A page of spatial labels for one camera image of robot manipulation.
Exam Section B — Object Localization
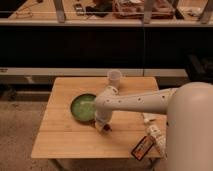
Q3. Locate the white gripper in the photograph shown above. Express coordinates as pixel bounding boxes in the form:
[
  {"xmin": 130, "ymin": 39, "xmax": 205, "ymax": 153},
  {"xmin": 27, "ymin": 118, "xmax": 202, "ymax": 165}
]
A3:
[{"xmin": 95, "ymin": 112, "xmax": 112, "ymax": 132}]

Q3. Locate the red chili pepper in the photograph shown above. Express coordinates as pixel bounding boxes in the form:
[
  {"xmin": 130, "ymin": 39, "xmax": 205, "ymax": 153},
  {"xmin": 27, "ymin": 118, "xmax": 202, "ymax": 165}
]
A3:
[{"xmin": 104, "ymin": 124, "xmax": 111, "ymax": 131}]

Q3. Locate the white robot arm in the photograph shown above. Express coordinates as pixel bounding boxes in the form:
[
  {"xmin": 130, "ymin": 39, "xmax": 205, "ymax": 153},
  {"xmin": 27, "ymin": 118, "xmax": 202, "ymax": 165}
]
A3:
[{"xmin": 95, "ymin": 82, "xmax": 213, "ymax": 171}]

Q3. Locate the green bowl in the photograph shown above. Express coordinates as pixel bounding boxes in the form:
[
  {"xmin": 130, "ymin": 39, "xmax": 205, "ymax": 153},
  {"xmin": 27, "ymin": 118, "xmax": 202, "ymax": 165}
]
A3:
[{"xmin": 70, "ymin": 94, "xmax": 96, "ymax": 122}]

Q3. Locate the white plastic cup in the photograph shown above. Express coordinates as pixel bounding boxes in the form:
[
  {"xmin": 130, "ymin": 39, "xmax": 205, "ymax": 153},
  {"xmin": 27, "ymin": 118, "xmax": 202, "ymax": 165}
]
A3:
[{"xmin": 107, "ymin": 69, "xmax": 122, "ymax": 88}]

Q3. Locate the wooden table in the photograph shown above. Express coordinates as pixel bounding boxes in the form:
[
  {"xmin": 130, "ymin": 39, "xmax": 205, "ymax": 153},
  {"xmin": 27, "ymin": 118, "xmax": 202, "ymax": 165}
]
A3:
[{"xmin": 30, "ymin": 76, "xmax": 181, "ymax": 171}]

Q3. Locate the black orange snack packet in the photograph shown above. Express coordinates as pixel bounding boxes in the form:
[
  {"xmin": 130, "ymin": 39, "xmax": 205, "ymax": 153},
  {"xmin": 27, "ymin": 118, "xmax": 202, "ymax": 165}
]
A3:
[{"xmin": 131, "ymin": 136, "xmax": 154, "ymax": 161}]

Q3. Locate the white tube package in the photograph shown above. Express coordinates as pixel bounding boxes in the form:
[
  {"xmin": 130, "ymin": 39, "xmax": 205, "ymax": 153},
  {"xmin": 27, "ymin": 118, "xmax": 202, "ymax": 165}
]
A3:
[{"xmin": 147, "ymin": 125, "xmax": 166, "ymax": 156}]

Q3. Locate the brown tray on shelf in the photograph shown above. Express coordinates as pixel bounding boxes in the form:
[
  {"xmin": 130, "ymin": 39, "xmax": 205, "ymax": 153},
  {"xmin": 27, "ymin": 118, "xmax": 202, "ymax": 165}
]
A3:
[{"xmin": 113, "ymin": 0, "xmax": 175, "ymax": 19}]

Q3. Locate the black phone on shelf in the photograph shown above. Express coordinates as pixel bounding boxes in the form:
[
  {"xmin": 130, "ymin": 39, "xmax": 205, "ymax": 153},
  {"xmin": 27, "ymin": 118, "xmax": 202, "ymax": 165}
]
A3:
[{"xmin": 73, "ymin": 3, "xmax": 85, "ymax": 16}]

